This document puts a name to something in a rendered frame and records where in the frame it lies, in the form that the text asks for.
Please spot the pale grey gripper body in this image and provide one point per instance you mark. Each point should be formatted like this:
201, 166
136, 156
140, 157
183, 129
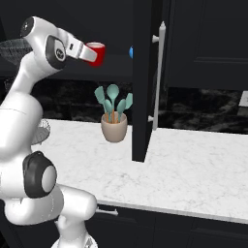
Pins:
88, 54

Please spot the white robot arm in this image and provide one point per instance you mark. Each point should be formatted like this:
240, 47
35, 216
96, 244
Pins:
19, 129

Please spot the black open cabinet door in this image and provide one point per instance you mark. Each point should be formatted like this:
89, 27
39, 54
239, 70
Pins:
142, 80

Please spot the black closed cabinet door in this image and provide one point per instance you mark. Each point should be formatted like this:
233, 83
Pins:
206, 42

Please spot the black base cabinet door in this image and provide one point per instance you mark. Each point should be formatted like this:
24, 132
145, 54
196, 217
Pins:
206, 233

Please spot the red cup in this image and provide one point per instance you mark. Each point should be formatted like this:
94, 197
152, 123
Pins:
99, 54

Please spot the blue round object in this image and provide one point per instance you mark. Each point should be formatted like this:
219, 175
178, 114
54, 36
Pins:
131, 52

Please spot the large teal spoon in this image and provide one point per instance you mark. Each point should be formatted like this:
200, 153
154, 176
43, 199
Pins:
112, 92

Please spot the small teal spoon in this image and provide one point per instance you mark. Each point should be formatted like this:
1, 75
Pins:
108, 106
121, 106

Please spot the beige utensil pot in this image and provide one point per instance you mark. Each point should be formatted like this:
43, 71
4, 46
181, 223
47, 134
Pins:
113, 130

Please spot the black drawer front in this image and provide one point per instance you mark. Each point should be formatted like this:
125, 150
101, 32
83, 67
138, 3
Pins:
126, 226

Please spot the black wall cabinet body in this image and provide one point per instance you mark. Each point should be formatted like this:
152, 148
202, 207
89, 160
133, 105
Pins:
97, 19

